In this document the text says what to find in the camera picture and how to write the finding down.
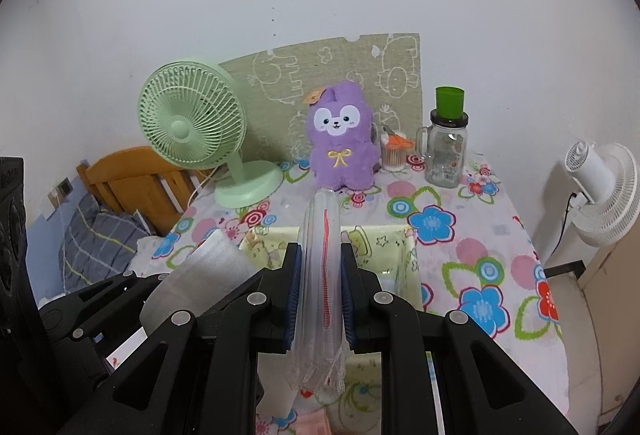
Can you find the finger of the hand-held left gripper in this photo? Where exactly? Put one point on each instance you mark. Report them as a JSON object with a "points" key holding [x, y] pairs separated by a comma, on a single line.
{"points": [[100, 332], [115, 292]]}

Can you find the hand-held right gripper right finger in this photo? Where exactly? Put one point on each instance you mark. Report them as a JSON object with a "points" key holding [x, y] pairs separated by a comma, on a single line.
{"points": [[347, 300]]}

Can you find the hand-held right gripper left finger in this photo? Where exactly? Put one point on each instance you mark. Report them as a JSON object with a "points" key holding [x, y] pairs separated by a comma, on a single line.
{"points": [[292, 295]]}

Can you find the clear zip plastic bag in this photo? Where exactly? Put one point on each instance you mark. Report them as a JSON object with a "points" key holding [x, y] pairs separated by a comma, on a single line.
{"points": [[320, 265]]}

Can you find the printed fabric storage box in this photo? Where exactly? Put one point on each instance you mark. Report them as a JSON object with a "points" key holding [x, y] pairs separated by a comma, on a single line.
{"points": [[385, 240]]}

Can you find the white foam sheet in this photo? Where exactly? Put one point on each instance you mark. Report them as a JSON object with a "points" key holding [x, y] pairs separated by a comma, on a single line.
{"points": [[210, 265]]}

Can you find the blue bed sheet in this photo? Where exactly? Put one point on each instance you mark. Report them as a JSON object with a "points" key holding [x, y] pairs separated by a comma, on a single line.
{"points": [[45, 260]]}

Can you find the grey plaid pillow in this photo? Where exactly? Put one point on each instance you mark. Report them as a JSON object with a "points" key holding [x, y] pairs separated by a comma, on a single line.
{"points": [[95, 245]]}

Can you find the wooden headboard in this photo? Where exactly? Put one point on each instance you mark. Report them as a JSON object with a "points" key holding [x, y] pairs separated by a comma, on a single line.
{"points": [[130, 170]]}

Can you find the floral tablecloth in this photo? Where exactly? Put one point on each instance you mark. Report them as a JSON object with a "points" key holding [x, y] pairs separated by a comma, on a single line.
{"points": [[475, 235]]}

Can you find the purple plush toy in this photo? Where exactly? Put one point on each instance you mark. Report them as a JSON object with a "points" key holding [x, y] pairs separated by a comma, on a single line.
{"points": [[340, 155]]}

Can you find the cotton swab jar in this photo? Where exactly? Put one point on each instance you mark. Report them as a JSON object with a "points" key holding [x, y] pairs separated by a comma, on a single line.
{"points": [[395, 161]]}

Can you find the glass jar mug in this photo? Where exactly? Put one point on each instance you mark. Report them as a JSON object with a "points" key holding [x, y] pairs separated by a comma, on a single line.
{"points": [[445, 160]]}

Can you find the green desk fan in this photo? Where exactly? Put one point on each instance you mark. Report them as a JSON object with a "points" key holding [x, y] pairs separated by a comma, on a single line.
{"points": [[180, 127]]}

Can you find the green plastic cup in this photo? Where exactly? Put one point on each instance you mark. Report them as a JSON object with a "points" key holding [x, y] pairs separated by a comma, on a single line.
{"points": [[449, 102]]}

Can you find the green printed foam mat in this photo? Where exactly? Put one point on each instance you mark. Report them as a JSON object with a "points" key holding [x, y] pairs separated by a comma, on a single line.
{"points": [[325, 65]]}

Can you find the beige wooden cabinet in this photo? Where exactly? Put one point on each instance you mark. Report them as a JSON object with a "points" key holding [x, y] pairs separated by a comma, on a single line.
{"points": [[610, 295]]}

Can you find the white fan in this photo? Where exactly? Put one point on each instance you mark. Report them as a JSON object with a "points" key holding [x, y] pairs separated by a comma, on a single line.
{"points": [[615, 195]]}

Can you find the black metal frame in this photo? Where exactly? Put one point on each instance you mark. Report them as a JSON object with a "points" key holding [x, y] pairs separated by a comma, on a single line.
{"points": [[565, 270]]}

